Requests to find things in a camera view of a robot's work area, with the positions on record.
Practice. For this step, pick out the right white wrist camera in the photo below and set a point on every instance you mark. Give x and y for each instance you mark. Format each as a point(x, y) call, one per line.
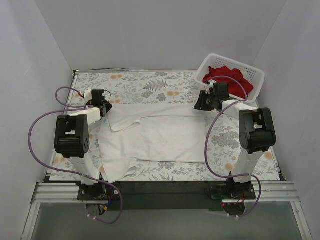
point(210, 82)

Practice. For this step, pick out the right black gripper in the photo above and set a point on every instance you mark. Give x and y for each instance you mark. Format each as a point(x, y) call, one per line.
point(205, 99)

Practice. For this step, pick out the floral patterned table mat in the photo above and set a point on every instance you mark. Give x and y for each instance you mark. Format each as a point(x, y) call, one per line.
point(164, 87)

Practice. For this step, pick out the white t shirt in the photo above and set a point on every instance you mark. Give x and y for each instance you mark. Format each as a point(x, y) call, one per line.
point(170, 132)

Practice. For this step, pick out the white plastic laundry basket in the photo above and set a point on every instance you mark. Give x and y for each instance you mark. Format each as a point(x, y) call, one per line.
point(254, 76)

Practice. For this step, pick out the red t shirt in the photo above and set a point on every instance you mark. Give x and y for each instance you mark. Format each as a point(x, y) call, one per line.
point(223, 74)

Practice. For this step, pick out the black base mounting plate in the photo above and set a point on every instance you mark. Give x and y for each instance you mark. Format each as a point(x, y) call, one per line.
point(164, 195)

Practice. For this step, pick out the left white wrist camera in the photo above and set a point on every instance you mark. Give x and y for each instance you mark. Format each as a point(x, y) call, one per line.
point(87, 94)

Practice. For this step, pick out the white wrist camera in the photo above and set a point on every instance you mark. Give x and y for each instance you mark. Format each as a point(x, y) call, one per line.
point(87, 94)
point(210, 82)

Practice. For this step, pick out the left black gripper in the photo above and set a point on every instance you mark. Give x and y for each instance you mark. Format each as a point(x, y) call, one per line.
point(105, 107)

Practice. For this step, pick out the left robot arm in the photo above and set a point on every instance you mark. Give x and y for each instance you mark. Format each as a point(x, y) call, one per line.
point(72, 141)

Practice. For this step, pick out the aluminium frame rail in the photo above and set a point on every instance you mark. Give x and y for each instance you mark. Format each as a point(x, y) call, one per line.
point(62, 192)

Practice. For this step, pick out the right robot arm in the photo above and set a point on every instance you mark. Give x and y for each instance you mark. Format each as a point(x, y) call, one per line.
point(256, 135)

